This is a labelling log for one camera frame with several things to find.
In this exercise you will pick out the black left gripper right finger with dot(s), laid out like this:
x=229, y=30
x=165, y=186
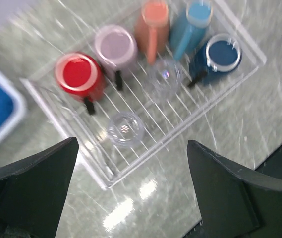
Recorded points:
x=234, y=201

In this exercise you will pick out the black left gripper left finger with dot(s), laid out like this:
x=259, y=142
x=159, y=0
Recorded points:
x=33, y=190

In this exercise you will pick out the clear glass cup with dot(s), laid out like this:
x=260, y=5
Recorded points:
x=163, y=80
x=125, y=129

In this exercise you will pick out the red mug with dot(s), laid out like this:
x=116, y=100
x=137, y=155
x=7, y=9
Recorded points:
x=79, y=75

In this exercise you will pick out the white wire dish rack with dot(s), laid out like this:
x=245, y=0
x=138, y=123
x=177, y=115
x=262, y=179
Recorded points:
x=107, y=163

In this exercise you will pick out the dark blue mug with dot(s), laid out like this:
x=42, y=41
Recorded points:
x=218, y=57

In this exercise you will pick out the purple mug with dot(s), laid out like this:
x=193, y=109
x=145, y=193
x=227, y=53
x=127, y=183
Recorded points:
x=116, y=51

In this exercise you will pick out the light blue mug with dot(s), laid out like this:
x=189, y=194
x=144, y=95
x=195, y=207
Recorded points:
x=190, y=27

